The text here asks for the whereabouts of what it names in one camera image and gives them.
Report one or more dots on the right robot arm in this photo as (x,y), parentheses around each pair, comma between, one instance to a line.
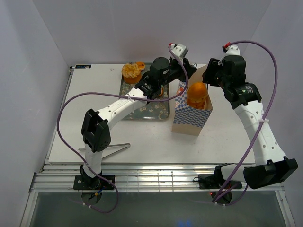
(271,163)

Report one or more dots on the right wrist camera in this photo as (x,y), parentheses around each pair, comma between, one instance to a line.
(229,49)

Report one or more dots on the long baguette bread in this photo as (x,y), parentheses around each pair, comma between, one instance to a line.
(197,95)

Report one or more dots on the blue checkered paper bag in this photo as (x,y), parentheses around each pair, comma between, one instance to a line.
(188,120)

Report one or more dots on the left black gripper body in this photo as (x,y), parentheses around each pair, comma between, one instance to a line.
(175,71)

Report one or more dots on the aluminium frame rail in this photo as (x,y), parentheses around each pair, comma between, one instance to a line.
(128,177)

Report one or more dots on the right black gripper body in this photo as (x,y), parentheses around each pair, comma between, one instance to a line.
(213,75)

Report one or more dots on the metal baking tray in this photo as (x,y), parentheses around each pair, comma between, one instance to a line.
(152,111)

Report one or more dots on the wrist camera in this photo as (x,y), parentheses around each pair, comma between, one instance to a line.
(178,51)
(229,49)

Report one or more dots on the small round bun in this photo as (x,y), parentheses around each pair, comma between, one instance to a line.
(140,65)

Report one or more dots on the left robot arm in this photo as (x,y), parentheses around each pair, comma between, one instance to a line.
(147,88)

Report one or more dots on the metal tongs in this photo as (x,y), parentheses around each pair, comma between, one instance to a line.
(111,150)

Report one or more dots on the left logo sticker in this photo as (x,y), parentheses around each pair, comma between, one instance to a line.
(83,66)

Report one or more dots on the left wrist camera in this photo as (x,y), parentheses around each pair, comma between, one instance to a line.
(178,51)

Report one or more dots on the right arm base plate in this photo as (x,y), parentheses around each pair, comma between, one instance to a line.
(207,181)

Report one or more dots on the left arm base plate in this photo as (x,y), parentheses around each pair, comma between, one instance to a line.
(94,184)

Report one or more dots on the sugared round cake bread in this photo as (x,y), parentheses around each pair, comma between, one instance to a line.
(131,73)

